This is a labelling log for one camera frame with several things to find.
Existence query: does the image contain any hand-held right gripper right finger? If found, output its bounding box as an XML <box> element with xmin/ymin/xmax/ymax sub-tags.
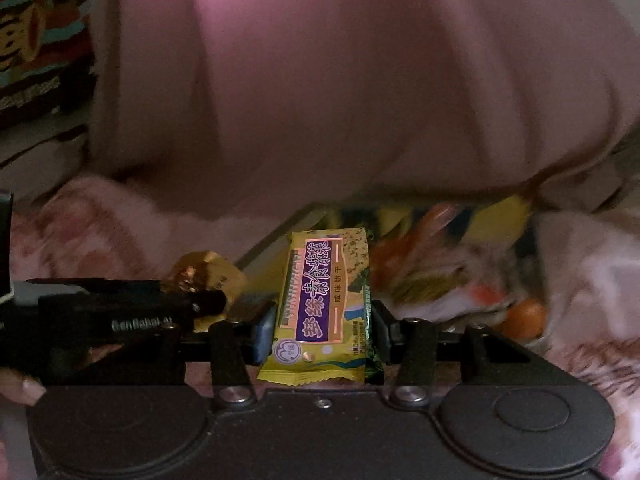
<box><xmin>370</xmin><ymin>300</ymin><xmax>576</xmax><ymax>406</ymax></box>

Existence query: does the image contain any pink pillow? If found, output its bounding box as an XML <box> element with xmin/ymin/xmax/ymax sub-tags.
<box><xmin>87</xmin><ymin>0</ymin><xmax>640</xmax><ymax>223</ymax></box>

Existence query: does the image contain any small orange ball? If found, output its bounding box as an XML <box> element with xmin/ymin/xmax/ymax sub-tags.
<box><xmin>500</xmin><ymin>299</ymin><xmax>548</xmax><ymax>341</ymax></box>

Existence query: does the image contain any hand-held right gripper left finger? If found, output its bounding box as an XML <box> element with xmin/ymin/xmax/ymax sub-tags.
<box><xmin>150</xmin><ymin>300</ymin><xmax>279</xmax><ymax>407</ymax></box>

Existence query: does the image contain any grey box yellow blue print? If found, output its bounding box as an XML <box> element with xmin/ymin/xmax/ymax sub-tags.
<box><xmin>235</xmin><ymin>195</ymin><xmax>546</xmax><ymax>346</ymax></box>

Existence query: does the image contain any person's left hand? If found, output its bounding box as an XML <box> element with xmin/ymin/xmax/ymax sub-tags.
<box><xmin>0</xmin><ymin>367</ymin><xmax>48</xmax><ymax>407</ymax></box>

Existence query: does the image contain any yellow biscuit packet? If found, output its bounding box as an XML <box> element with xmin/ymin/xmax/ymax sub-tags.
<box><xmin>256</xmin><ymin>227</ymin><xmax>386</xmax><ymax>386</ymax></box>

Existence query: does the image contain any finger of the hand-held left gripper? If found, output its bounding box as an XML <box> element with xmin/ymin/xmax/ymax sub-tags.
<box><xmin>190</xmin><ymin>290</ymin><xmax>228</xmax><ymax>318</ymax></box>

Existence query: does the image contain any gold candy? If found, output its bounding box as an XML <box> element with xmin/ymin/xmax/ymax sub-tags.
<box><xmin>167</xmin><ymin>250</ymin><xmax>248</xmax><ymax>333</ymax></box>

